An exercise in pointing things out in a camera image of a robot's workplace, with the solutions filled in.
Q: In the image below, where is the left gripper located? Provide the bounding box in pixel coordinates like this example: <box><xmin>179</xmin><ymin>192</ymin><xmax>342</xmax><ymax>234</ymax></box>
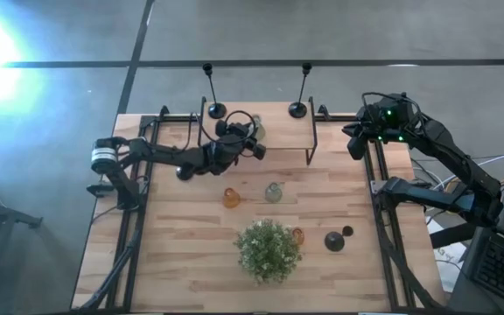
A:
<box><xmin>206</xmin><ymin>119</ymin><xmax>267</xmax><ymax>175</ymax></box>

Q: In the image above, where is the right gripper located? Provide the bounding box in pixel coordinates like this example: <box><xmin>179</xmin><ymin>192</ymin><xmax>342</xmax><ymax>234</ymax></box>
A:
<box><xmin>341</xmin><ymin>98</ymin><xmax>415</xmax><ymax>161</ymax></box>

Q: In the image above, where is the clear glass vase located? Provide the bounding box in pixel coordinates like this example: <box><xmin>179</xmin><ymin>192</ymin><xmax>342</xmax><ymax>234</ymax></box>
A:
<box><xmin>251</xmin><ymin>114</ymin><xmax>268</xmax><ymax>142</ymax></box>

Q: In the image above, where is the green glass candle holder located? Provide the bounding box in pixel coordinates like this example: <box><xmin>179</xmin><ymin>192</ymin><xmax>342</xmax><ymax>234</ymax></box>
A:
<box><xmin>263</xmin><ymin>181</ymin><xmax>284</xmax><ymax>205</ymax></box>

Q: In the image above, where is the amber glass candle holder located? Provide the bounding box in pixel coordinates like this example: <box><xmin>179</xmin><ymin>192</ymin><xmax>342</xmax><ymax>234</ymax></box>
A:
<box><xmin>222</xmin><ymin>186</ymin><xmax>242</xmax><ymax>210</ymax></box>
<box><xmin>290</xmin><ymin>226</ymin><xmax>306</xmax><ymax>247</ymax></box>

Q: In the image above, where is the tall black candlestick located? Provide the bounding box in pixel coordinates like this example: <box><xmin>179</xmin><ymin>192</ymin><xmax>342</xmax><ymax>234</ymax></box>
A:
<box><xmin>288</xmin><ymin>61</ymin><xmax>313</xmax><ymax>120</ymax></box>
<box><xmin>202</xmin><ymin>62</ymin><xmax>228</xmax><ymax>120</ymax></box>

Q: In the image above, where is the potted plant in black pot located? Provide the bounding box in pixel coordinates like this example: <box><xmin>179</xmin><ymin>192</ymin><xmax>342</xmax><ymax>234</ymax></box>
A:
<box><xmin>233</xmin><ymin>218</ymin><xmax>304</xmax><ymax>285</ymax></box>

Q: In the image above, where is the white paper sheet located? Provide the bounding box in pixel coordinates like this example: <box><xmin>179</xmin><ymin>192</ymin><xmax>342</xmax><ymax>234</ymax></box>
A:
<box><xmin>425</xmin><ymin>216</ymin><xmax>470</xmax><ymax>294</ymax></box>

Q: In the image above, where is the black computer cart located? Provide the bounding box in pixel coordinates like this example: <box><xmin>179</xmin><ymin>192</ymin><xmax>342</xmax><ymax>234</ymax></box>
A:
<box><xmin>446</xmin><ymin>225</ymin><xmax>504</xmax><ymax>315</ymax></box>

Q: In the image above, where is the black keyboard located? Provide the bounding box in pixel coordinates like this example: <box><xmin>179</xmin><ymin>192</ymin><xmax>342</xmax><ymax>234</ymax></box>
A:
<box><xmin>472</xmin><ymin>234</ymin><xmax>504</xmax><ymax>310</ymax></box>

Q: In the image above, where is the black floor stand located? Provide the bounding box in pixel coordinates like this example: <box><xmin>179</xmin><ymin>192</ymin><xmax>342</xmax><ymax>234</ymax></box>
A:
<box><xmin>0</xmin><ymin>174</ymin><xmax>44</xmax><ymax>315</ymax></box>

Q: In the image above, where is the black left wrist camera cable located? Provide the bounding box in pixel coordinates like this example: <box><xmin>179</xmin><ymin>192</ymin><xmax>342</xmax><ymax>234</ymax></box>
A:
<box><xmin>222</xmin><ymin>109</ymin><xmax>258</xmax><ymax>146</ymax></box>

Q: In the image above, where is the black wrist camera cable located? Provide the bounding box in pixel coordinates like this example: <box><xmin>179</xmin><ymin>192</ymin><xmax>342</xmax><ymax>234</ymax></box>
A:
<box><xmin>360</xmin><ymin>90</ymin><xmax>424</xmax><ymax>132</ymax></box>
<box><xmin>222</xmin><ymin>109</ymin><xmax>258</xmax><ymax>146</ymax></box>

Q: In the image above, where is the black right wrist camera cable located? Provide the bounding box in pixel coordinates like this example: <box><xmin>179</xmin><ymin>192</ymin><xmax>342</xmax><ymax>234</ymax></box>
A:
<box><xmin>360</xmin><ymin>90</ymin><xmax>424</xmax><ymax>132</ymax></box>

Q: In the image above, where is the white cable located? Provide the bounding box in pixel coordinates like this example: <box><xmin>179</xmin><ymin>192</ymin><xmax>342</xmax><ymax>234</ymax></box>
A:
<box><xmin>457</xmin><ymin>151</ymin><xmax>504</xmax><ymax>176</ymax></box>

